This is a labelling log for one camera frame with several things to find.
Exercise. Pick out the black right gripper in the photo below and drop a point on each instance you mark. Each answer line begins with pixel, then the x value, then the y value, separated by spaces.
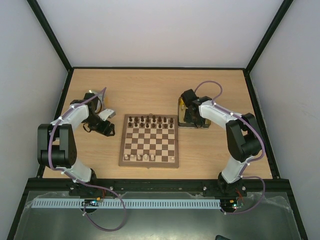
pixel 191 116

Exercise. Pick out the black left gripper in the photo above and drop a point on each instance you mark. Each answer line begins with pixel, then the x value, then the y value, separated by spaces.
pixel 105 130

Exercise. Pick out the gold interior green tin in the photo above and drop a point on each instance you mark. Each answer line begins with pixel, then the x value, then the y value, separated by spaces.
pixel 182 123

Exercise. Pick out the wooden chess board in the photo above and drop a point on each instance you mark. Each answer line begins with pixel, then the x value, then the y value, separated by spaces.
pixel 162 142

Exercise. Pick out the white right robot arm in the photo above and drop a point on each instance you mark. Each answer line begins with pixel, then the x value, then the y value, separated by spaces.
pixel 244 141

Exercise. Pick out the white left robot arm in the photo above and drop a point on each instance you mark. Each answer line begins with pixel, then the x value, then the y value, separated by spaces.
pixel 56 145

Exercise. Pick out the silver interior yellow tin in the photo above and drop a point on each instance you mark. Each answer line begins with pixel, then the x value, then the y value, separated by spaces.
pixel 101 94

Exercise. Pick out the dark phone corner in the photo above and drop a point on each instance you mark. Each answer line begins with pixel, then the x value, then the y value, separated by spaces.
pixel 220 237

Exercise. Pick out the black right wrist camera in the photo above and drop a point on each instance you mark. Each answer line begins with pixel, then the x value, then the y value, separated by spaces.
pixel 188 97

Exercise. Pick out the black mounting rail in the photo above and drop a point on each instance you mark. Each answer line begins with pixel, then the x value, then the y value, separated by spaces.
pixel 206 187

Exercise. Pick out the white slotted cable duct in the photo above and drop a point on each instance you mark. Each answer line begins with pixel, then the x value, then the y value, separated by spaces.
pixel 72 203

